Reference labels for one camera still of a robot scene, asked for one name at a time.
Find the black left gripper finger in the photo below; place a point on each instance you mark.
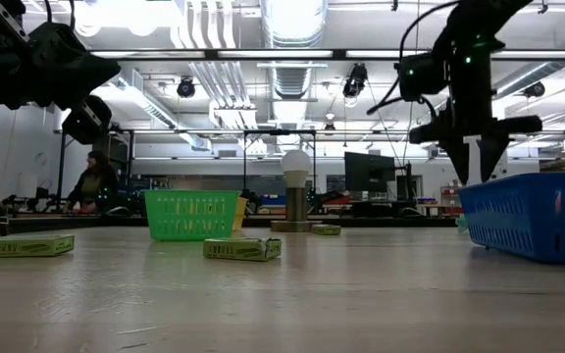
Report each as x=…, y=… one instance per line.
x=64, y=49
x=66, y=85

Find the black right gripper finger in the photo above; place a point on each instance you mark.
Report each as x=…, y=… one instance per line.
x=491, y=157
x=459, y=157

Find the green staple box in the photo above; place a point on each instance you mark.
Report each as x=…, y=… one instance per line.
x=25, y=246
x=241, y=249
x=325, y=229

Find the green plastic basket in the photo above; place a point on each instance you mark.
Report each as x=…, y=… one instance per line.
x=189, y=216

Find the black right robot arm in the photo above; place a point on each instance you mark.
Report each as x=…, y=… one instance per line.
x=478, y=24

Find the blue plastic basket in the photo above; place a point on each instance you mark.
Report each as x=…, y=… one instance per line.
x=523, y=220

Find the black computer monitor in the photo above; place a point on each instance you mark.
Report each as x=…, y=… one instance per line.
x=368, y=171

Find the person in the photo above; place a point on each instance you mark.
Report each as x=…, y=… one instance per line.
x=91, y=186

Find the white bulb on wooden base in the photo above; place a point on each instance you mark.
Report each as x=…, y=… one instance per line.
x=296, y=206

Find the yellow plastic basket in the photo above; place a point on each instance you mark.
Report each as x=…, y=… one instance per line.
x=241, y=213

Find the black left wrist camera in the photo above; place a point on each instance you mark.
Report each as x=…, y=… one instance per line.
x=86, y=120

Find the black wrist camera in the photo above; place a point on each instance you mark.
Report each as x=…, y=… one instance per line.
x=422, y=78
x=86, y=120

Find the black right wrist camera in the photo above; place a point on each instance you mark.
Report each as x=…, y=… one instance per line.
x=422, y=78

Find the black ceiling-hung camera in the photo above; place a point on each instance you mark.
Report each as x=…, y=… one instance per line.
x=535, y=89
x=356, y=78
x=186, y=87

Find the silver ventilation duct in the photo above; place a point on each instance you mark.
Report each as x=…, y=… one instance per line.
x=292, y=83

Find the background black metal frame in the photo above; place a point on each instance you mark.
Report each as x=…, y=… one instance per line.
x=277, y=132

